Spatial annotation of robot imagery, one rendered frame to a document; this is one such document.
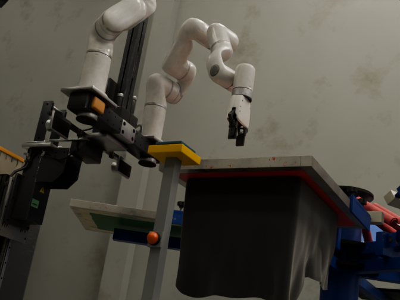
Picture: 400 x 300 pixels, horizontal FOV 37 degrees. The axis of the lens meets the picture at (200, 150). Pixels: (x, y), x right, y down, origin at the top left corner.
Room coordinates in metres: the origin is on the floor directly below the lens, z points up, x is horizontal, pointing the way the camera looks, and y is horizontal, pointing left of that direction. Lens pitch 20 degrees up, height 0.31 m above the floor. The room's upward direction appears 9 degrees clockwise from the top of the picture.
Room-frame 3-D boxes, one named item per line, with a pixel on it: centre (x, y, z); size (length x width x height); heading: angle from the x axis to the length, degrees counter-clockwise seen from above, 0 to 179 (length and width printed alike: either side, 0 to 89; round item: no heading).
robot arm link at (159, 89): (2.33, 0.21, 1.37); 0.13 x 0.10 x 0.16; 132
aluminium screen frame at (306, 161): (2.28, -0.31, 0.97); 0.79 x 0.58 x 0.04; 149
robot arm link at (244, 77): (1.99, -0.10, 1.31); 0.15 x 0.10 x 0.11; 42
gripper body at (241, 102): (1.95, -0.12, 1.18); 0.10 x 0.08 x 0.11; 149
